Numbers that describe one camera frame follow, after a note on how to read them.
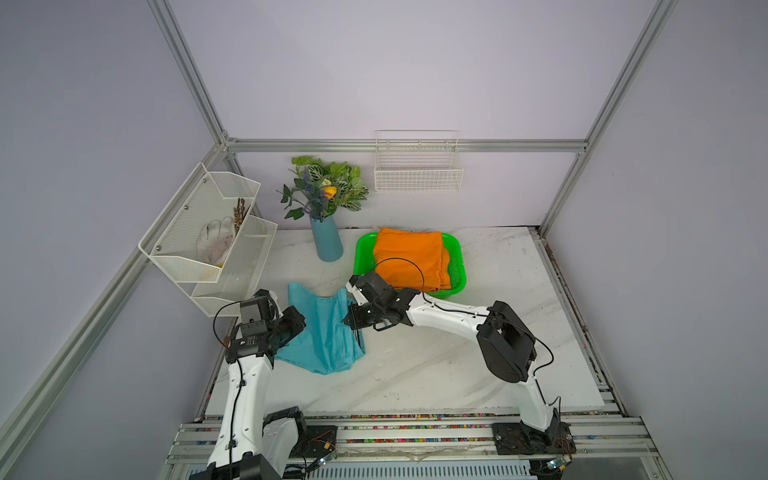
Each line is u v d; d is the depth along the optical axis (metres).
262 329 0.60
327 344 0.86
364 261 1.08
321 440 0.73
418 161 0.95
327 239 1.04
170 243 0.67
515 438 0.73
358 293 0.71
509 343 0.52
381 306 0.69
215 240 0.78
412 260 1.05
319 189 0.84
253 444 0.41
